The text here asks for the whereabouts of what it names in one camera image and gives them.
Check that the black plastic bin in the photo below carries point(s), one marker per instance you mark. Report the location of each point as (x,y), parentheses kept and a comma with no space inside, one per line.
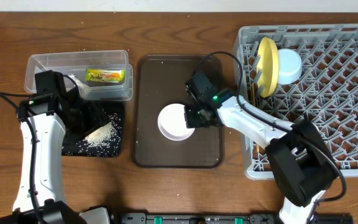
(110,146)

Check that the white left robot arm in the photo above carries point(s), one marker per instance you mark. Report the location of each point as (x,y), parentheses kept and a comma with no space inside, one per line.
(50,118)

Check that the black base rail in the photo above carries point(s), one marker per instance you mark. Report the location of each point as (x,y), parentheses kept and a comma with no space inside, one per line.
(197,218)

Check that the grey dishwasher rack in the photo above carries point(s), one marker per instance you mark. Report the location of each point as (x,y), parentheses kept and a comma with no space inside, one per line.
(327,91)

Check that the pile of white rice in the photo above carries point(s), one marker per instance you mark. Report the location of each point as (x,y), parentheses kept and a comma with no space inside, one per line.
(102,135)

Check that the yellow plate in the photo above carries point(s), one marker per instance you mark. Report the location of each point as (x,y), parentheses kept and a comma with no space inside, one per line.
(268,64)

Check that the light blue bowl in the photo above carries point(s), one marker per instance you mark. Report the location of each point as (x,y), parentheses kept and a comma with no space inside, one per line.
(290,66)

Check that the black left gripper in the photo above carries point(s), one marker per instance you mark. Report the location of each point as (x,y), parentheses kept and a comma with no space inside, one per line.
(96,113)

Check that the dark brown serving tray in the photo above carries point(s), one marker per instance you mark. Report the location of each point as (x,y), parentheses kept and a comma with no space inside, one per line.
(161,81)

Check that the clear plastic bin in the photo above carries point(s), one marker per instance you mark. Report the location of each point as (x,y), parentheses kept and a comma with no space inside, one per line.
(76,63)

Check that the green snack wrapper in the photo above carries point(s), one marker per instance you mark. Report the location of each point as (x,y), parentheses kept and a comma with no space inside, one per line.
(105,76)

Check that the white tissue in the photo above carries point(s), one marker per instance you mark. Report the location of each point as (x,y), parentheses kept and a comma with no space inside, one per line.
(84,89)

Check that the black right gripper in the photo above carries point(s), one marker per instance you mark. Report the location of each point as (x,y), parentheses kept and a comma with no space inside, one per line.
(191,116)

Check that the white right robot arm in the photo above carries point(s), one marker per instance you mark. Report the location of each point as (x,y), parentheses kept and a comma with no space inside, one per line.
(302,167)

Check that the white bowl with rice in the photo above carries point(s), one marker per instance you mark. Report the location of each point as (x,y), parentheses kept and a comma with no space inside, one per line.
(172,124)

